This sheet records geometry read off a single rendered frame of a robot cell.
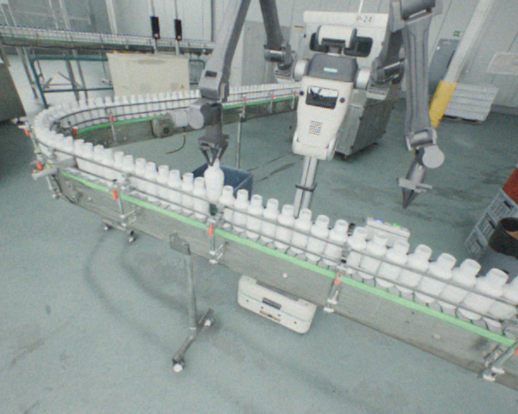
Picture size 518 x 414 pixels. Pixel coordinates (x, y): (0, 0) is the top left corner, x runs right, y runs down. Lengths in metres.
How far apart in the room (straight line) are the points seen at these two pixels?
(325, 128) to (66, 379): 1.88
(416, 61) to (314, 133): 0.61
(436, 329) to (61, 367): 1.83
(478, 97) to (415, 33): 9.35
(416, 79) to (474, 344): 0.79
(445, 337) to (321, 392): 0.95
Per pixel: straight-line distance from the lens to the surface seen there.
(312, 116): 1.36
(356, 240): 0.87
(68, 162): 1.50
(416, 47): 0.91
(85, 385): 1.93
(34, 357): 2.14
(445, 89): 8.31
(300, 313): 1.77
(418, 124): 0.99
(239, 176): 1.62
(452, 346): 1.09
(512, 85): 13.37
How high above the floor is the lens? 1.64
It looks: 33 degrees down
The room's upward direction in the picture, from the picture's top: 6 degrees clockwise
